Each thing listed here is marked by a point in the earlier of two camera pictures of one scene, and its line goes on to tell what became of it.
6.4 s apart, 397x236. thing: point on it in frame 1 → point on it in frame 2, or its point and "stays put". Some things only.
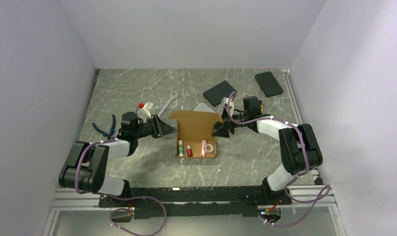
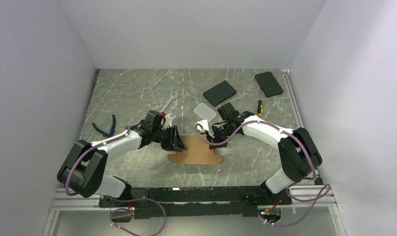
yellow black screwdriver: [260, 105] stays put
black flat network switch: [215, 94] stays put
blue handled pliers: [111, 131] stays put
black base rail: [199, 201] stays put
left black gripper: [160, 128] → [174, 138]
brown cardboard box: [193, 127] → [198, 152]
